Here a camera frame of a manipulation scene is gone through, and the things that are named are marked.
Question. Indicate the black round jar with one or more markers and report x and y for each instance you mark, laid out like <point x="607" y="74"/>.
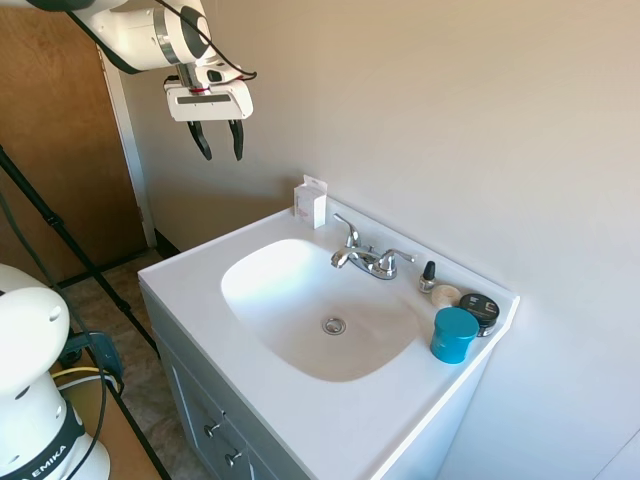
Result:
<point x="482" y="307"/>

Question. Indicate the black tripod stand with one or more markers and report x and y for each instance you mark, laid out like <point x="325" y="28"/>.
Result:
<point x="55" y="225"/>

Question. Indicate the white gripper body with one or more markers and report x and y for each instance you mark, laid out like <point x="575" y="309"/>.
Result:
<point x="210" y="107"/>

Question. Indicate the grey vanity cabinet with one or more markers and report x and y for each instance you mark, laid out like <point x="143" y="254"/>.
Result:
<point x="190" y="390"/>

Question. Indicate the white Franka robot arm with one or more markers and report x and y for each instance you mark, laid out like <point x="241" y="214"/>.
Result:
<point x="135" y="35"/>

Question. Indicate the grey blue clamp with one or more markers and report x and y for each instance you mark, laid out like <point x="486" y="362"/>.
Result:
<point x="107" y="355"/>

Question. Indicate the chrome sink drain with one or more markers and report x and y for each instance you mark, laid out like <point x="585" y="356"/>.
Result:
<point x="333" y="325"/>

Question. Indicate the dark baseboard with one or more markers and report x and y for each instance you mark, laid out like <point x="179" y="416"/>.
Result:
<point x="167" y="245"/>

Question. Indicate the brown wooden door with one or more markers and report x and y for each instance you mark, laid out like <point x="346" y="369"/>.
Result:
<point x="60" y="175"/>

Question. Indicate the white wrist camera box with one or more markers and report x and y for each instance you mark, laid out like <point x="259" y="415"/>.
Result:
<point x="215" y="75"/>

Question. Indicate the white door frame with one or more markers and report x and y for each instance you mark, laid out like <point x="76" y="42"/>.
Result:
<point x="125" y="150"/>

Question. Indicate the teal round jar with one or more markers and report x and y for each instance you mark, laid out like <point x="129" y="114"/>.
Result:
<point x="452" y="335"/>

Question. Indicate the small white cardboard box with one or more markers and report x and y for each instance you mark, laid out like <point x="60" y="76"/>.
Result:
<point x="310" y="205"/>

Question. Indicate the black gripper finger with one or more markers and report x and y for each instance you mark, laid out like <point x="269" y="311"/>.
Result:
<point x="238" y="142"/>
<point x="201" y="140"/>

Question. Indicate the chrome faucet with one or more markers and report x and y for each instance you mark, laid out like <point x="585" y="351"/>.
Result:
<point x="360" y="257"/>

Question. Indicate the small dropper bottle black cap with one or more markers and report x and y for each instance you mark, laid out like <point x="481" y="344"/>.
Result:
<point x="426" y="282"/>

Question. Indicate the white sink countertop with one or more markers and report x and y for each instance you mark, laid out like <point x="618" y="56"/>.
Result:
<point x="280" y="400"/>

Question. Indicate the metal cabinet knob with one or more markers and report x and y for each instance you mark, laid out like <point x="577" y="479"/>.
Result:
<point x="215" y="428"/>
<point x="234" y="456"/>

